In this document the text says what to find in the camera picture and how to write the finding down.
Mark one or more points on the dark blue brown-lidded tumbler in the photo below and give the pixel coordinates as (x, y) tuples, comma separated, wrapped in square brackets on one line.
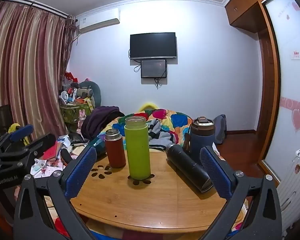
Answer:
[(202, 140)]

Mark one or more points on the red notebook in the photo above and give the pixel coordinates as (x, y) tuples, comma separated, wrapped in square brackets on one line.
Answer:
[(52, 152)]

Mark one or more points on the white air conditioner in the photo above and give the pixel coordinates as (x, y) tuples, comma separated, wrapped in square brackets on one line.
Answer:
[(98, 21)]

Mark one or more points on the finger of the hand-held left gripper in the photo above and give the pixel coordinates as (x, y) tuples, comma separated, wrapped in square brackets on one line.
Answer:
[(21, 131), (43, 142)]

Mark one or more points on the striped pink curtain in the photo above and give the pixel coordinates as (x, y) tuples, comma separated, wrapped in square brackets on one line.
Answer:
[(25, 65)]

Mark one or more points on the green box of clutter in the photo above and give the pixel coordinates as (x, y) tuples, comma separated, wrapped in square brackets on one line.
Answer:
[(72, 113)]

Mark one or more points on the black thermos flask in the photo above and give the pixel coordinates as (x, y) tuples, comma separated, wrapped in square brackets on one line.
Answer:
[(190, 167)]

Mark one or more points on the frosted door with heart stickers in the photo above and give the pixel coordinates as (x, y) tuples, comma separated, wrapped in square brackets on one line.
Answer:
[(290, 92)]

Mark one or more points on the yellow cloth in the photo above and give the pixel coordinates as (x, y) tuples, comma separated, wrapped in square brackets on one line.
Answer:
[(13, 128)]

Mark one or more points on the red thermos bottle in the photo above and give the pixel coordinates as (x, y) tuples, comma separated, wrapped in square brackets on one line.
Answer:
[(115, 150)]

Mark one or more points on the yellow plastic object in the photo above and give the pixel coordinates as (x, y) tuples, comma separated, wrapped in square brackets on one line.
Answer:
[(148, 105)]

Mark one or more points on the pile of scattered papers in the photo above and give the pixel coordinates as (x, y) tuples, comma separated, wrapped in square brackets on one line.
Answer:
[(48, 167)]

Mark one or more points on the small black wall monitor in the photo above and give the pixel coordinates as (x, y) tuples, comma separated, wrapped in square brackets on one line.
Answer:
[(153, 68)]

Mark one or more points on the white suitcase with stickers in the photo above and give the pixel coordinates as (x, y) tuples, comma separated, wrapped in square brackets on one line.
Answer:
[(293, 187)]

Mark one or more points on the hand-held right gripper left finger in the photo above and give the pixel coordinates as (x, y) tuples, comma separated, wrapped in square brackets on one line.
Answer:
[(80, 171)]

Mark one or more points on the pink plush rabbit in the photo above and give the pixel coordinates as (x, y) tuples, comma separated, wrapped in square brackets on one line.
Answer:
[(81, 120)]

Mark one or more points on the wooden wardrobe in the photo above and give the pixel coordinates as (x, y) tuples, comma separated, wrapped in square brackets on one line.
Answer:
[(267, 80)]

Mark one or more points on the dark grey backpack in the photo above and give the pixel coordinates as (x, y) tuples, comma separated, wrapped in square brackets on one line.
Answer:
[(220, 130)]

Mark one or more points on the colourful printed blanket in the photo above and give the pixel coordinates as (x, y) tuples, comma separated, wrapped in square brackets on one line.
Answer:
[(170, 122)]

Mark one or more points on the wall-mounted black television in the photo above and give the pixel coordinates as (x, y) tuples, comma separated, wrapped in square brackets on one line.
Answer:
[(153, 45)]

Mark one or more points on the teal bottle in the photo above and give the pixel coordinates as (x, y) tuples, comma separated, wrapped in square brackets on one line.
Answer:
[(98, 147)]

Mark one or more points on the green tall bottle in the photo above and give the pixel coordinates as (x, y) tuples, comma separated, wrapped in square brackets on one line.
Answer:
[(137, 152)]

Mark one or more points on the dark purple cloth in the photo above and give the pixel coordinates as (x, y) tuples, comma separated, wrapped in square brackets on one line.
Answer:
[(100, 122)]

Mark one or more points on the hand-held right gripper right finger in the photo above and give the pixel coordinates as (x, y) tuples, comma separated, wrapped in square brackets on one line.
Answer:
[(215, 173)]

